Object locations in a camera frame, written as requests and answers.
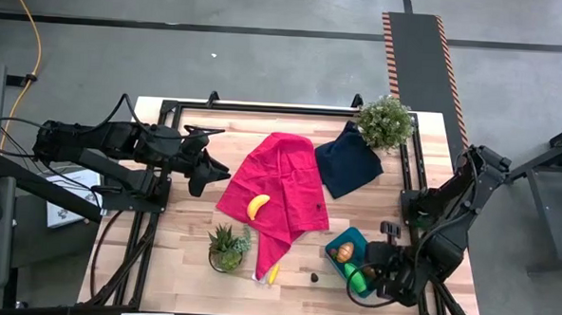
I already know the white printed paper booklet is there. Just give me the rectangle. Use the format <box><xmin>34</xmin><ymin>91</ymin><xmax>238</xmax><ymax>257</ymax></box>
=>
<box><xmin>44</xmin><ymin>165</ymin><xmax>105</xmax><ymax>232</ymax></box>

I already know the bushy green potted plant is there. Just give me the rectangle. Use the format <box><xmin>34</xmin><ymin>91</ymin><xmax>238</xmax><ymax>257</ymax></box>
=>
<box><xmin>354</xmin><ymin>93</ymin><xmax>417</xmax><ymax>153</ymax></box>

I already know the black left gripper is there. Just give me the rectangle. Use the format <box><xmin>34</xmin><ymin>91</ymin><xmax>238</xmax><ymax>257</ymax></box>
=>
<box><xmin>162</xmin><ymin>131</ymin><xmax>234</xmax><ymax>200</ymax></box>

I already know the black right camera cable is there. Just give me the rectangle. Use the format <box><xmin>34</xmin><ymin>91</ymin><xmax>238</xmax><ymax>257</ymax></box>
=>
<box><xmin>344</xmin><ymin>262</ymin><xmax>401</xmax><ymax>310</ymax></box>

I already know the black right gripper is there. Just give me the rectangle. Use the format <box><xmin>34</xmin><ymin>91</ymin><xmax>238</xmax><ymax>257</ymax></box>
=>
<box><xmin>362</xmin><ymin>219</ymin><xmax>429</xmax><ymax>308</ymax></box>

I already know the succulent plant in black pot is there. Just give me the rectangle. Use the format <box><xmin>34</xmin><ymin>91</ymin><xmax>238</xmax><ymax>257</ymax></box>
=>
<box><xmin>206</xmin><ymin>222</ymin><xmax>254</xmax><ymax>275</ymax></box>

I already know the black cable clamp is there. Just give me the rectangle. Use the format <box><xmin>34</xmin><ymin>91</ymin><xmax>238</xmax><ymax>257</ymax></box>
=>
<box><xmin>6</xmin><ymin>71</ymin><xmax>39</xmax><ymax>89</ymax></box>

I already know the orange striped toy onion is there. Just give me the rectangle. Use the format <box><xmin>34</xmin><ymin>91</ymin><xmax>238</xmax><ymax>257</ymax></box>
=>
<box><xmin>335</xmin><ymin>241</ymin><xmax>355</xmax><ymax>265</ymax></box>

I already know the black striped-edge floor mat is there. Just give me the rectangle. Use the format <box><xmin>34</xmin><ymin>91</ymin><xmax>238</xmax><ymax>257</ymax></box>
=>
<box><xmin>376</xmin><ymin>10</ymin><xmax>477</xmax><ymax>148</ymax></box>

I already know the black metal stand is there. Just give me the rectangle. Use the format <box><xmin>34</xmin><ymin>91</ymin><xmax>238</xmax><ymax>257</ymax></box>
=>
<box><xmin>496</xmin><ymin>114</ymin><xmax>562</xmax><ymax>275</ymax></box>

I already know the navy blue cloth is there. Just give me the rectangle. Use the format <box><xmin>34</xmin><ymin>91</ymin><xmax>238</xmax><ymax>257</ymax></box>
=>
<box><xmin>311</xmin><ymin>120</ymin><xmax>387</xmax><ymax>203</ymax></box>

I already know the teal plastic tupperware container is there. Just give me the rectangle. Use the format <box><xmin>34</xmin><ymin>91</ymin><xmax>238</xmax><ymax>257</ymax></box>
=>
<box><xmin>322</xmin><ymin>224</ymin><xmax>384</xmax><ymax>300</ymax></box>

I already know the yellow toy banana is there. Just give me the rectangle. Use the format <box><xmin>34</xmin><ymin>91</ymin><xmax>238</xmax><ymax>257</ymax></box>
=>
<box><xmin>245</xmin><ymin>192</ymin><xmax>272</xmax><ymax>223</ymax></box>

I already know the black table frame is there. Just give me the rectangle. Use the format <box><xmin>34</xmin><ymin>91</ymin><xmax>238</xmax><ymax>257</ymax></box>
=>
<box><xmin>79</xmin><ymin>82</ymin><xmax>492</xmax><ymax>315</ymax></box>

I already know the black camera cable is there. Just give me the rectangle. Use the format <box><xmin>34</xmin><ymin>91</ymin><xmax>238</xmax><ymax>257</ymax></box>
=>
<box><xmin>344</xmin><ymin>262</ymin><xmax>401</xmax><ymax>310</ymax></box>
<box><xmin>181</xmin><ymin>122</ymin><xmax>226</xmax><ymax>144</ymax></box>

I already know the green toy cucumber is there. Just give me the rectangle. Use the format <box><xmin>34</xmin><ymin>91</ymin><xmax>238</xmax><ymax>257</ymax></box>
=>
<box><xmin>341</xmin><ymin>262</ymin><xmax>370</xmax><ymax>295</ymax></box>

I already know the red cloth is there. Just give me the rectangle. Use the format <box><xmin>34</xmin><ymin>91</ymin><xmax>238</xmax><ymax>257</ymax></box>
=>
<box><xmin>212</xmin><ymin>129</ymin><xmax>335</xmax><ymax>284</ymax></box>

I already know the yellow cable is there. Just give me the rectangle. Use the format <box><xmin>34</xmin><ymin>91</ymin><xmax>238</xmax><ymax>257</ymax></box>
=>
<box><xmin>0</xmin><ymin>0</ymin><xmax>46</xmax><ymax>160</ymax></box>

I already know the black left camera cable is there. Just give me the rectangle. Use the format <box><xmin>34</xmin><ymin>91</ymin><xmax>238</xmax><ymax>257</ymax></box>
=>
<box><xmin>181</xmin><ymin>122</ymin><xmax>226</xmax><ymax>144</ymax></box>

